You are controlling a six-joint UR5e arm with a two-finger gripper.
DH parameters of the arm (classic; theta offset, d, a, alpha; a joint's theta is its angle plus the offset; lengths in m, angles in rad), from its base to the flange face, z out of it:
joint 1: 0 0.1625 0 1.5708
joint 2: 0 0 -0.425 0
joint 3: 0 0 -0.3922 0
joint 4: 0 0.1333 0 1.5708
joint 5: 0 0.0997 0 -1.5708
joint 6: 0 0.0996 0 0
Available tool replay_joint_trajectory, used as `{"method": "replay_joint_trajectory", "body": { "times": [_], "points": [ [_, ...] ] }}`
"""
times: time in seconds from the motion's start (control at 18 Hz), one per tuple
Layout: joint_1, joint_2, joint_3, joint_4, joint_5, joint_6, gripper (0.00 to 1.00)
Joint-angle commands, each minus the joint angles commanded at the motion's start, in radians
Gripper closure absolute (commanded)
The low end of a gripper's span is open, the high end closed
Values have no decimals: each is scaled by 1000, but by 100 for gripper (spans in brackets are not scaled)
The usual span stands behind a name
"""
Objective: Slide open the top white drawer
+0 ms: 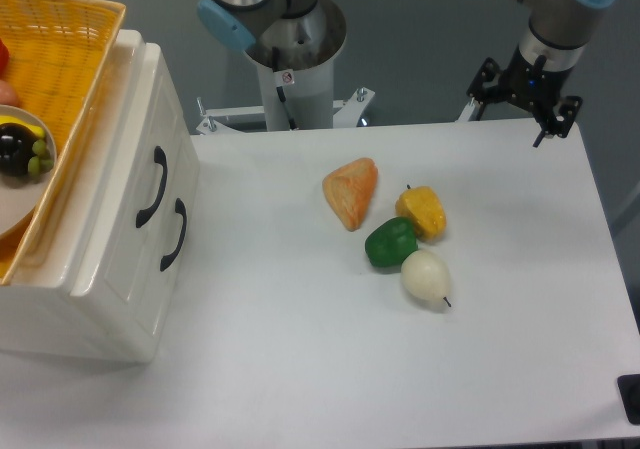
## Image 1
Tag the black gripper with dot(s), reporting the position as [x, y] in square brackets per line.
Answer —
[521, 84]

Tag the white drawer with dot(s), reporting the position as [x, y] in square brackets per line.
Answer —
[131, 230]

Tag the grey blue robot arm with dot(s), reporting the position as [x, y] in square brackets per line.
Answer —
[558, 30]

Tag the white drawer cabinet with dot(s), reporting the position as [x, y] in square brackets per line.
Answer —
[38, 312]

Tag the yellow bell pepper toy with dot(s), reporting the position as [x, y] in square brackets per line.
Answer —
[422, 206]

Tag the orange bread toy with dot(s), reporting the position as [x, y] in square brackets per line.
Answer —
[349, 190]

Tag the green bell pepper toy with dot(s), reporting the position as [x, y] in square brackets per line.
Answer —
[391, 243]

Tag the white pear toy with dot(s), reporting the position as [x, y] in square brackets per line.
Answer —
[426, 279]

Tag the black corner clamp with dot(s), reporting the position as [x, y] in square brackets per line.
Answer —
[629, 389]

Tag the yellow wicker basket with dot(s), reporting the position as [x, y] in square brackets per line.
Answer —
[58, 52]

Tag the dark purple mangosteen toy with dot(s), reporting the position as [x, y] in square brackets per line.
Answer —
[22, 154]

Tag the white plate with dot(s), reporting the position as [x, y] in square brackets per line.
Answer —
[20, 196]

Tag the pink peach toy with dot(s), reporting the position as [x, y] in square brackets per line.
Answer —
[8, 95]

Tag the yellow banana toy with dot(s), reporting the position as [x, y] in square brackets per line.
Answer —
[37, 130]

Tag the red fruit toy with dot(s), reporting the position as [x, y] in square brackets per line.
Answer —
[4, 56]

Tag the bottom drawer black handle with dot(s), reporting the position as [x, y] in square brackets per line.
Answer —
[177, 234]

